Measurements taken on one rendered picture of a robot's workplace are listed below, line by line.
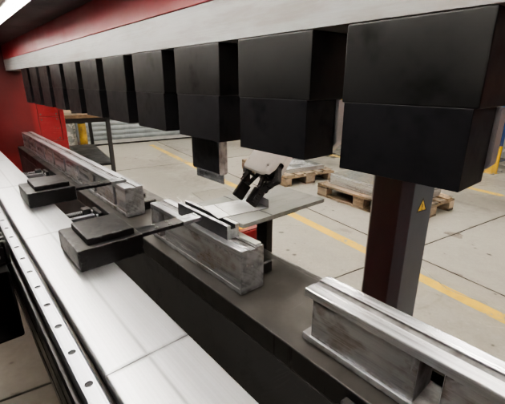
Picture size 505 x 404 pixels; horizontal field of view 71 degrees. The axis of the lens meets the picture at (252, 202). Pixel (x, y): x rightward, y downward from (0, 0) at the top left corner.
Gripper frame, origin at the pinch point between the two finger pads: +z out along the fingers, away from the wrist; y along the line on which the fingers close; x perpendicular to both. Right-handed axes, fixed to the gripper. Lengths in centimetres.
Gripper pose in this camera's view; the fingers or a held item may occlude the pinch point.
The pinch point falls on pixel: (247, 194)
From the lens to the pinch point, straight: 83.7
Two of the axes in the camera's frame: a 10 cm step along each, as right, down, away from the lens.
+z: -5.5, 8.3, -0.7
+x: 6.6, 4.8, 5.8
